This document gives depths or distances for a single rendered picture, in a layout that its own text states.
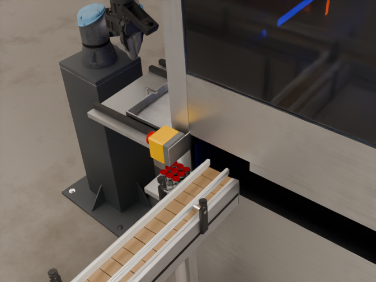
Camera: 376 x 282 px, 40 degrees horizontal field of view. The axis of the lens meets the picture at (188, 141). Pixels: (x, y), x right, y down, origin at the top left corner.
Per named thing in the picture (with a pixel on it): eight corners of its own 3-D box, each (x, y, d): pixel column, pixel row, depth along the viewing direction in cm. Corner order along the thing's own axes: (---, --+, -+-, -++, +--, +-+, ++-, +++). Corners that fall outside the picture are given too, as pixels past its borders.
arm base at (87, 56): (74, 60, 218) (69, 40, 212) (101, 46, 227) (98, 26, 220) (97, 73, 210) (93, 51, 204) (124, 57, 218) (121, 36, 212)
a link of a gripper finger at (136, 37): (130, 51, 165) (126, 24, 159) (144, 56, 162) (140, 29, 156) (123, 55, 163) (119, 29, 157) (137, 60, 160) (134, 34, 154)
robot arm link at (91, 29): (80, 33, 216) (74, 3, 207) (113, 29, 217) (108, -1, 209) (80, 47, 207) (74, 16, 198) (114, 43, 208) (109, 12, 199)
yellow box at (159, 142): (186, 153, 144) (184, 133, 139) (169, 167, 139) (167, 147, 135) (165, 143, 147) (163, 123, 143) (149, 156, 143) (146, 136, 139)
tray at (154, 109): (257, 116, 168) (257, 107, 166) (208, 159, 153) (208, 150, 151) (177, 83, 185) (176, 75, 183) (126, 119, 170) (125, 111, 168)
